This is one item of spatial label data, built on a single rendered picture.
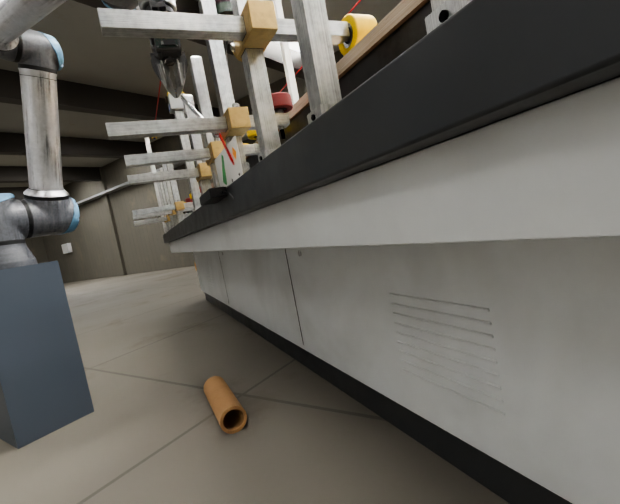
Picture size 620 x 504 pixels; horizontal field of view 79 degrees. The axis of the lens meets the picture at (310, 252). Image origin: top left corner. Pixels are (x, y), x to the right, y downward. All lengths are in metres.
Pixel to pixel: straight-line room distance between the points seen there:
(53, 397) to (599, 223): 1.66
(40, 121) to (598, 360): 1.72
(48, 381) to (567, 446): 1.55
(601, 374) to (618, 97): 0.38
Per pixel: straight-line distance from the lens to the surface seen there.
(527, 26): 0.30
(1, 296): 1.64
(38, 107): 1.75
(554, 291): 0.60
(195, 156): 1.22
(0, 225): 1.72
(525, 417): 0.72
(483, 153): 0.37
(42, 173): 1.76
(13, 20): 1.51
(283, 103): 1.04
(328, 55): 0.59
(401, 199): 0.45
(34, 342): 1.68
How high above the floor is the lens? 0.57
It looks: 5 degrees down
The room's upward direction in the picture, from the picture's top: 11 degrees counter-clockwise
